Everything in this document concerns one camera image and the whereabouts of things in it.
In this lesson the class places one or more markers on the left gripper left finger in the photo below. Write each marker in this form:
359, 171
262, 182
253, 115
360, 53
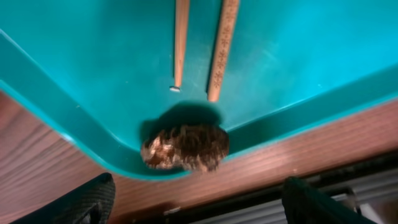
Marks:
90, 203

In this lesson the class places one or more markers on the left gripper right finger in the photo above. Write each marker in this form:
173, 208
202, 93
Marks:
304, 204

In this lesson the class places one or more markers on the teal plastic tray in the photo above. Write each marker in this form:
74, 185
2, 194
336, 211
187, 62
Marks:
100, 72

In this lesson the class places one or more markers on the black rail at table edge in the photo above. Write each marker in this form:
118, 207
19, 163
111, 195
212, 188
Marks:
372, 180

